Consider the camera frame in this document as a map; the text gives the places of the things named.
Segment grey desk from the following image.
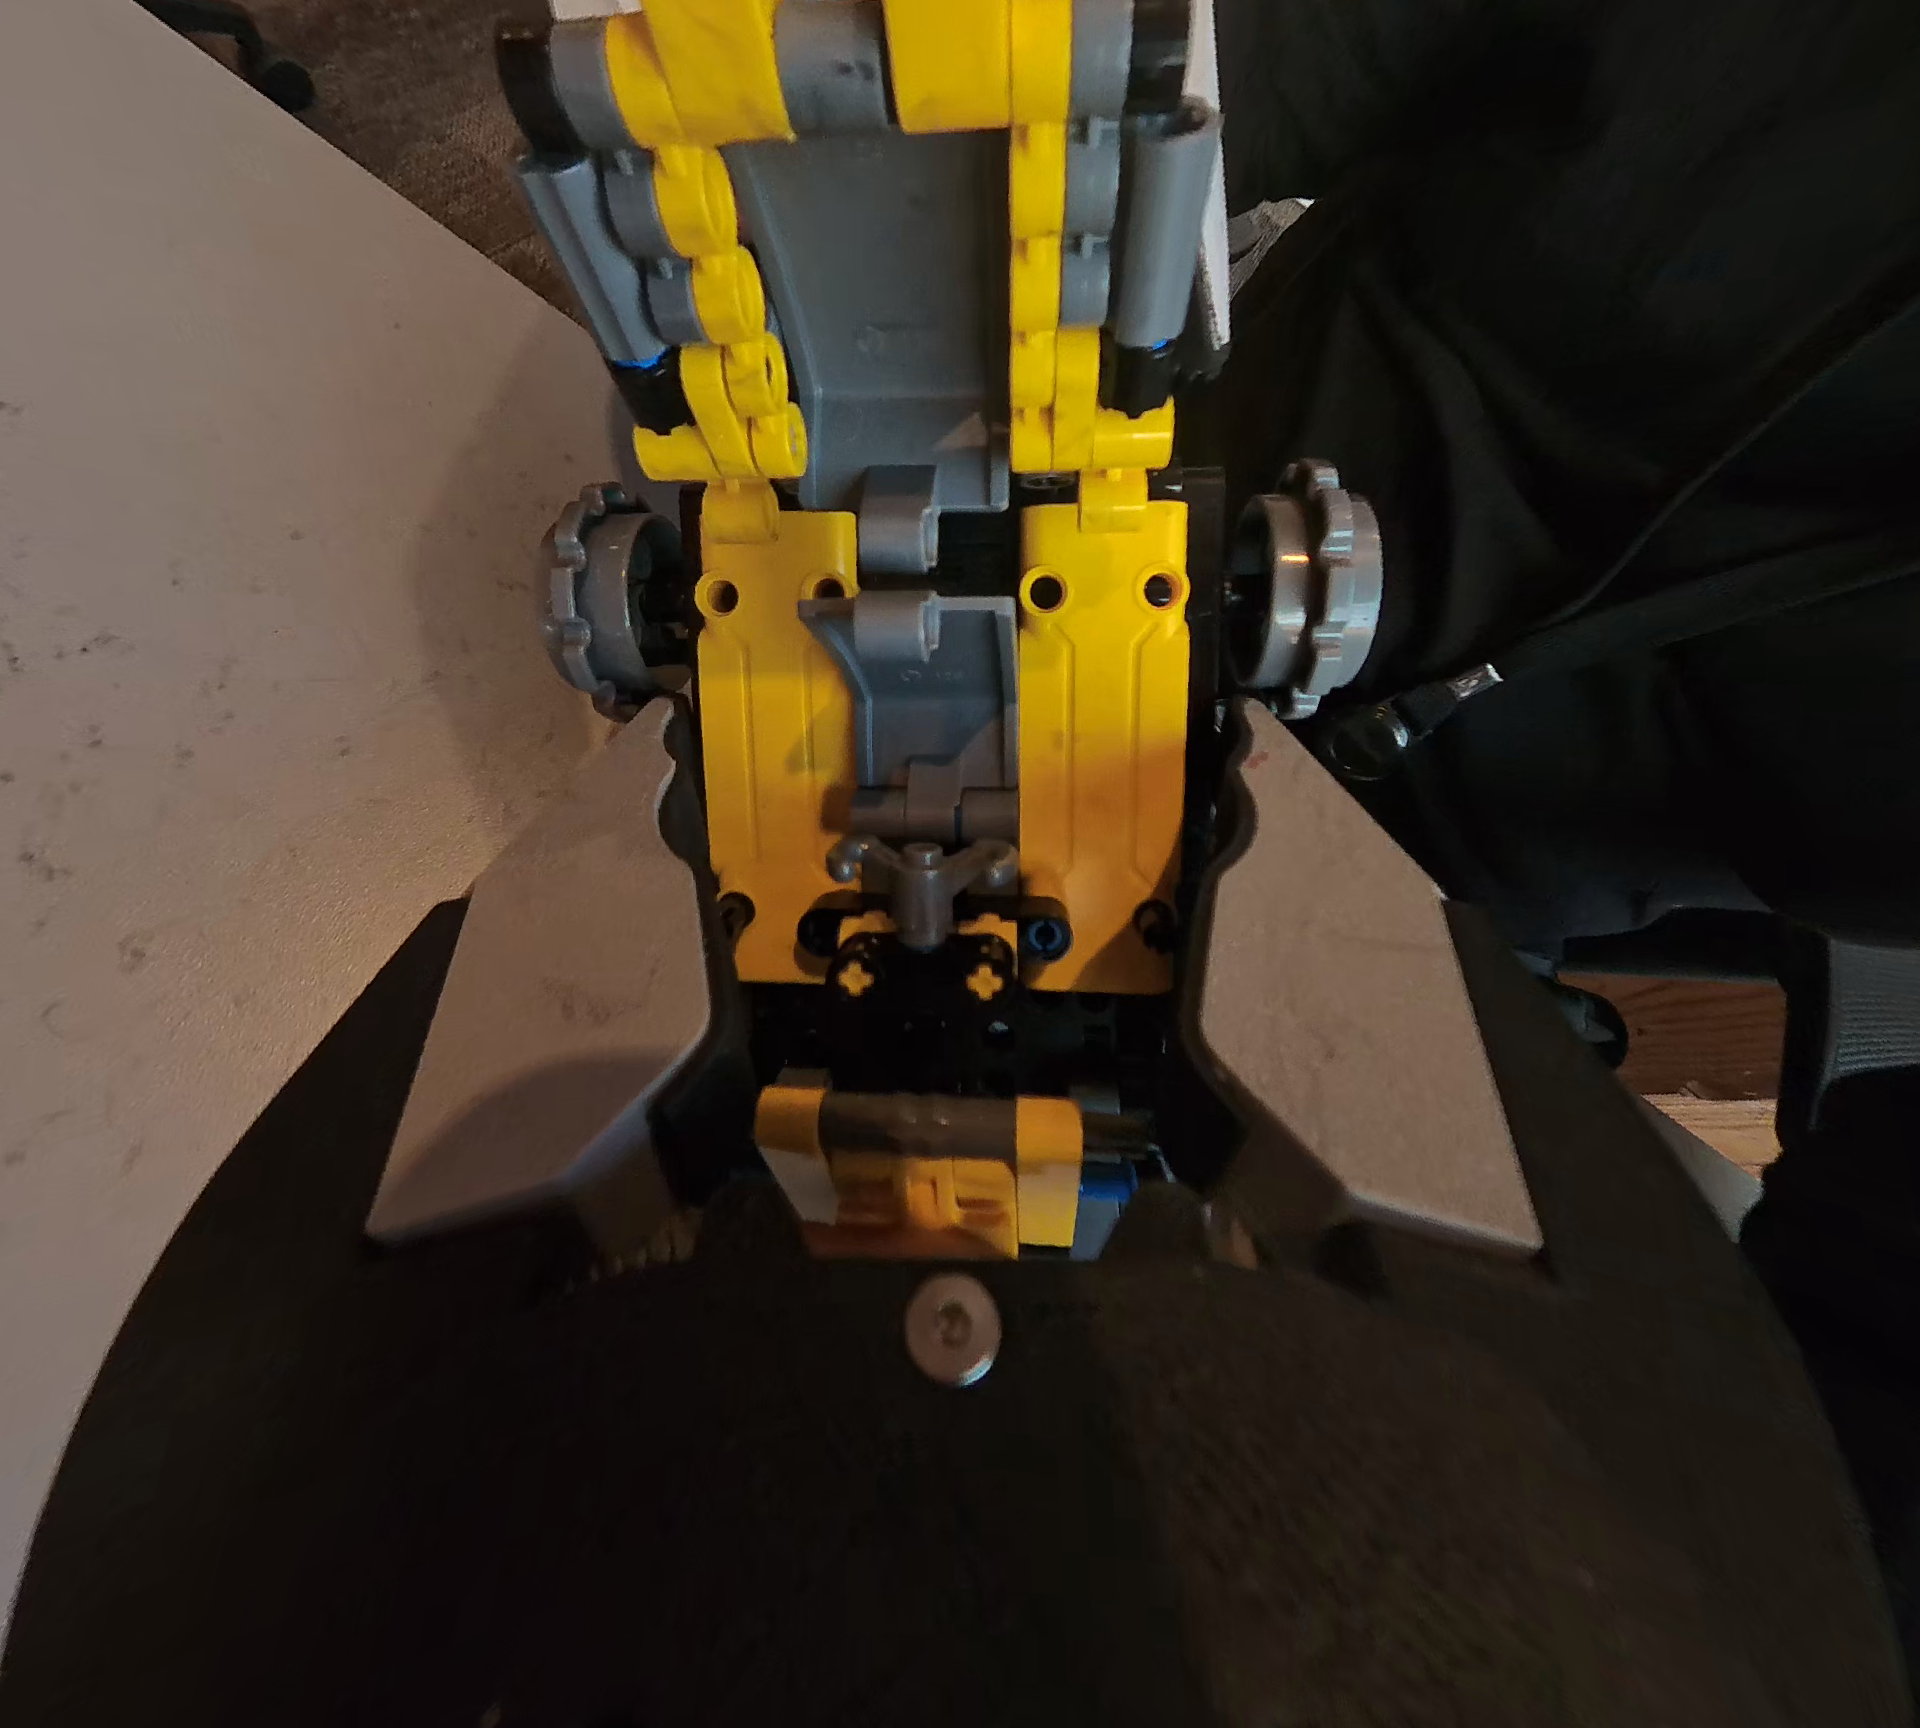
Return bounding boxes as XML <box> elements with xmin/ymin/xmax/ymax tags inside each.
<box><xmin>0</xmin><ymin>0</ymin><xmax>700</xmax><ymax>1611</ymax></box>

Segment yellow black brick vehicle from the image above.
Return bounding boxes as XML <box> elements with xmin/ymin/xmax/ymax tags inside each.
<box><xmin>540</xmin><ymin>453</ymin><xmax>1391</xmax><ymax>1269</ymax></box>

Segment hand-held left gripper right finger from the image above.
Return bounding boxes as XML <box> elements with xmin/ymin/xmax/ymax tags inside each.
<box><xmin>1184</xmin><ymin>693</ymin><xmax>1549</xmax><ymax>1259</ymax></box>

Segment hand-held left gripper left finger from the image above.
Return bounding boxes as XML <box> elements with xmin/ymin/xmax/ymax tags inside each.
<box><xmin>364</xmin><ymin>693</ymin><xmax>721</xmax><ymax>1250</ymax></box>

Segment yellow brick arm with piston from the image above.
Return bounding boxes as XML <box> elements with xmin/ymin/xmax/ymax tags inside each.
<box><xmin>499</xmin><ymin>0</ymin><xmax>1225</xmax><ymax>489</ymax></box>

